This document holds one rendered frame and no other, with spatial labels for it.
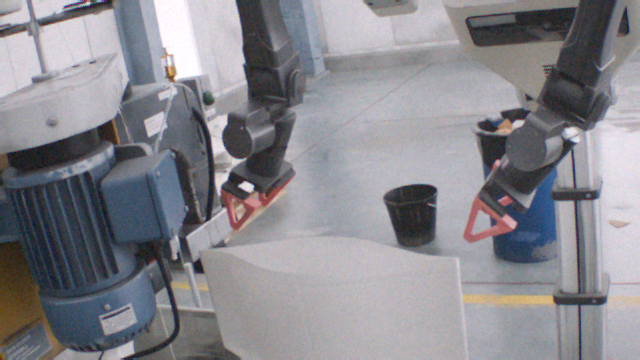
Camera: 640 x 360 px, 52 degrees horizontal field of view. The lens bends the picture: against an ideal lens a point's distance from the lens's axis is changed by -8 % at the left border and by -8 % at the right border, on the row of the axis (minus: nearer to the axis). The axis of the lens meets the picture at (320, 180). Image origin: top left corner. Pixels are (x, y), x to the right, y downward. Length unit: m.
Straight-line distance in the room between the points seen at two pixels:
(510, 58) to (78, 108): 0.85
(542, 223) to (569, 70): 2.45
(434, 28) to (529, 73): 7.99
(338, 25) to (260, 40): 8.82
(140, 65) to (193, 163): 5.92
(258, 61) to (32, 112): 0.38
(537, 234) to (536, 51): 2.06
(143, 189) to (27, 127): 0.15
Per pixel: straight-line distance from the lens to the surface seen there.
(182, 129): 1.31
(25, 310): 1.05
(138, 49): 7.20
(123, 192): 0.84
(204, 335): 1.82
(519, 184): 0.97
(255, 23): 1.02
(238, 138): 1.03
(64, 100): 0.81
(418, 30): 9.45
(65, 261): 0.87
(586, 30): 0.87
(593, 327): 1.70
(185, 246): 1.32
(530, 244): 3.37
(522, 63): 1.39
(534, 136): 0.87
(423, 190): 3.87
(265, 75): 1.06
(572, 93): 0.92
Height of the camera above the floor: 1.49
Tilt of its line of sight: 17 degrees down
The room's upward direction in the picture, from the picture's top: 11 degrees counter-clockwise
